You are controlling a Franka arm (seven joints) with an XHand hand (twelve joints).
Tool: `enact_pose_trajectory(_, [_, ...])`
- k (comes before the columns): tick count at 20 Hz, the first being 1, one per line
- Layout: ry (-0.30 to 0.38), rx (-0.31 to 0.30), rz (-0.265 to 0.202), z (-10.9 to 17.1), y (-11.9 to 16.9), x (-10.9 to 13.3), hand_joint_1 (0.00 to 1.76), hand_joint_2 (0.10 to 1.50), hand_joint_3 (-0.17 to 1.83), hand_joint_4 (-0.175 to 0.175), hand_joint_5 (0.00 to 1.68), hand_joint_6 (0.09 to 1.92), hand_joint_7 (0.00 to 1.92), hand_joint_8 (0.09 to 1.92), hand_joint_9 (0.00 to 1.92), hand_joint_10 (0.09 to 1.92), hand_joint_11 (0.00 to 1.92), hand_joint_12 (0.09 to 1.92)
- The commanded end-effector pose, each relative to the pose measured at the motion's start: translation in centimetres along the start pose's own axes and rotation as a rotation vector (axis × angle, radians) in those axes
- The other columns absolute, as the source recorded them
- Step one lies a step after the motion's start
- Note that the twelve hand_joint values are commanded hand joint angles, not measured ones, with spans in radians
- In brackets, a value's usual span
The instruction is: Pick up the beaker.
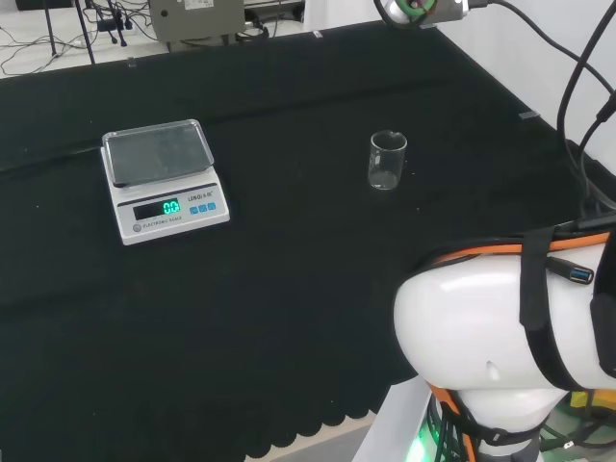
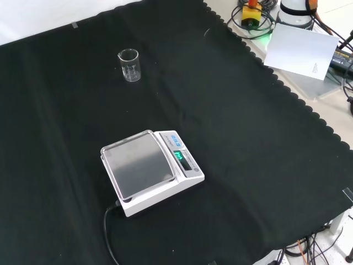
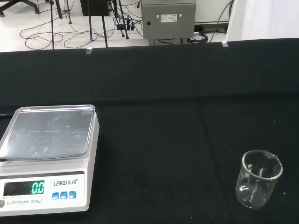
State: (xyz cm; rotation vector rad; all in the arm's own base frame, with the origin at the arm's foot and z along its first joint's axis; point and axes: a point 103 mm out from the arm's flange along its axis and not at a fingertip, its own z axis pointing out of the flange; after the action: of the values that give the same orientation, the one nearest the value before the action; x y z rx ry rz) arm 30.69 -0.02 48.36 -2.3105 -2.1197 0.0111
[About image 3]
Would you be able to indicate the black tripod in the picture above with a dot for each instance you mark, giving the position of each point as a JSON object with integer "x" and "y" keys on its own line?
{"x": 90, "y": 25}

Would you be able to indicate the black box on floor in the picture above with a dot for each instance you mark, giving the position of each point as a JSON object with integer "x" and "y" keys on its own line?
{"x": 95, "y": 8}

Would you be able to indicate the black office chair base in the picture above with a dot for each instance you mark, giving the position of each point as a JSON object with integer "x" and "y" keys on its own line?
{"x": 21, "y": 5}

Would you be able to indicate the black power strip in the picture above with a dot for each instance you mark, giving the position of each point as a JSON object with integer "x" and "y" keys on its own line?
{"x": 125, "y": 26}

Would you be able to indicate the white hanging cloth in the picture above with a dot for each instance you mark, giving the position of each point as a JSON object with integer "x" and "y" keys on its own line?
{"x": 266, "y": 18}

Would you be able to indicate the clear cloth clip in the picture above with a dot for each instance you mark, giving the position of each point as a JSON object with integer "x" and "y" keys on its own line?
{"x": 88, "y": 51}
{"x": 224, "y": 44}

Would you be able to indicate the black bench cloth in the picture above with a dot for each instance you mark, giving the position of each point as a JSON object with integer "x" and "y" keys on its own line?
{"x": 163, "y": 121}

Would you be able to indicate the white electronic balance steel pan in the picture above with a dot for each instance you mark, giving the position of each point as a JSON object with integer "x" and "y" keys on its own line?
{"x": 46, "y": 168}

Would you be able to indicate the grey metal control cabinet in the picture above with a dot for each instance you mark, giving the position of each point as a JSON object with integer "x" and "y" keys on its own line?
{"x": 168, "y": 25}

